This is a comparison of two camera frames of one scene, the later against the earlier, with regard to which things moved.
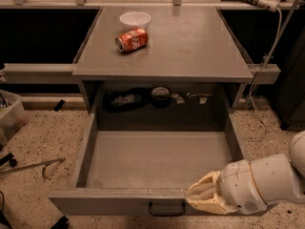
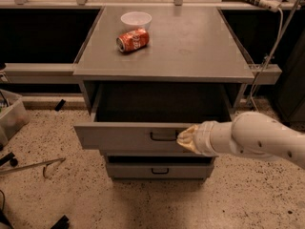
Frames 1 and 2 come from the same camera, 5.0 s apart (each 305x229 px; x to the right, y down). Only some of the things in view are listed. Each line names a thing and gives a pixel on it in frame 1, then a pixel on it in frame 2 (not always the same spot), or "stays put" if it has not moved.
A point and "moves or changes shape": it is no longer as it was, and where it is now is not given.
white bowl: (134, 20) stays put
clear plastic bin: (12, 115) stays put
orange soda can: (132, 40) stays put
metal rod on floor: (45, 164) stays put
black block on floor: (59, 105) stays put
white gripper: (238, 186) -> (203, 137)
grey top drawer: (145, 173) moves or changes shape
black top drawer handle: (167, 214) -> (164, 135)
